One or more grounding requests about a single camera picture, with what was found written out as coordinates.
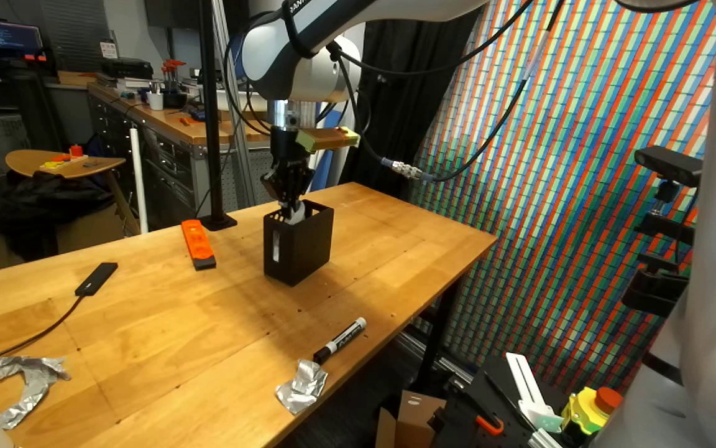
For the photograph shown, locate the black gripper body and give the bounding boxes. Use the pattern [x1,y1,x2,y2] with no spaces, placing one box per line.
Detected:
[259,121,316,193]

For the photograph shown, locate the black perforated box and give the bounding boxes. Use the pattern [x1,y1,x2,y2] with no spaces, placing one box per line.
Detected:
[260,199,335,289]

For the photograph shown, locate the black vertical pole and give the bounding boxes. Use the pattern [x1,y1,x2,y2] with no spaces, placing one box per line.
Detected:
[196,0,238,230]

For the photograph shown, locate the orange block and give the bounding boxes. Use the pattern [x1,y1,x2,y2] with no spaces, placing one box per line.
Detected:
[178,217,218,271]

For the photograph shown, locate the black curtain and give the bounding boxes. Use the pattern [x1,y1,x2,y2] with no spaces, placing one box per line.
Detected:
[341,14,479,197]

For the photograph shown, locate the thin white pole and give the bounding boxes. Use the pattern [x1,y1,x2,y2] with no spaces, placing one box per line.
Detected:
[127,123,151,237]

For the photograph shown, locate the black and white marker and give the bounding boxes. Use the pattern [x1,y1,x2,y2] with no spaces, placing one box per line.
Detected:
[311,312,371,366]

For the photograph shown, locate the small crumpled foil piece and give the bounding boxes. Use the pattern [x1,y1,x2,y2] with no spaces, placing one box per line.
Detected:
[273,359,331,417]

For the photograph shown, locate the flat black device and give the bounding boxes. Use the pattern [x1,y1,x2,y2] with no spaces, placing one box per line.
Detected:
[71,258,120,298]

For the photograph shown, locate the orange yellow toys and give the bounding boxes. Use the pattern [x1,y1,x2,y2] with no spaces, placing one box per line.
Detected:
[38,142,89,173]

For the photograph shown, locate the black bag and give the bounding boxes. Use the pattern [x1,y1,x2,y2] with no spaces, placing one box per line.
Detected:
[0,172,125,260]

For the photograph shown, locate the multicolour striped backdrop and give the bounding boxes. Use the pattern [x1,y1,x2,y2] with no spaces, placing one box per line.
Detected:
[405,0,716,401]

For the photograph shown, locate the round wooden stool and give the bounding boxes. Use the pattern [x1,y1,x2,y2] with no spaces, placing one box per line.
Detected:
[2,146,130,182]

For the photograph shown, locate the black clamp with orange trigger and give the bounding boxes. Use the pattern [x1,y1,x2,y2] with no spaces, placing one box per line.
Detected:
[431,368,510,448]

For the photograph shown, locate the large crumpled foil strip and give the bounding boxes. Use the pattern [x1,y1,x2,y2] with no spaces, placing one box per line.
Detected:
[0,354,70,431]

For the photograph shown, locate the computer monitor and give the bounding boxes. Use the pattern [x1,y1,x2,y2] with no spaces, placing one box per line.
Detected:
[0,11,45,54]

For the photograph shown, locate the yellow red emergency stop button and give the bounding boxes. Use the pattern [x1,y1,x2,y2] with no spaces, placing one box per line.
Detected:
[560,382,627,437]

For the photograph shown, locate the yellow green wrist camera mount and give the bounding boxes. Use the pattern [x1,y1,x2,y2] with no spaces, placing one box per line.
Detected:
[293,123,364,153]

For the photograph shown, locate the black robot cable with connector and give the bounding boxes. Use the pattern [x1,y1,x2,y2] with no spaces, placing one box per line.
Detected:
[323,0,567,184]

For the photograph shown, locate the thin black device cable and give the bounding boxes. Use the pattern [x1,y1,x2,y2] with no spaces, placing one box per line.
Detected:
[0,290,88,375]

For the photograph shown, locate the white rail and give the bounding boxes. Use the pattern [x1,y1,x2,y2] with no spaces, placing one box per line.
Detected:
[502,350,567,433]

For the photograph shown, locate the black camera stand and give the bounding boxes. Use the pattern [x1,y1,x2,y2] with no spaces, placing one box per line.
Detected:
[620,176,700,319]

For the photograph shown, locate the black external camera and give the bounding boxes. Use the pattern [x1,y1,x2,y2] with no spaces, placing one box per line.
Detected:
[631,143,704,188]

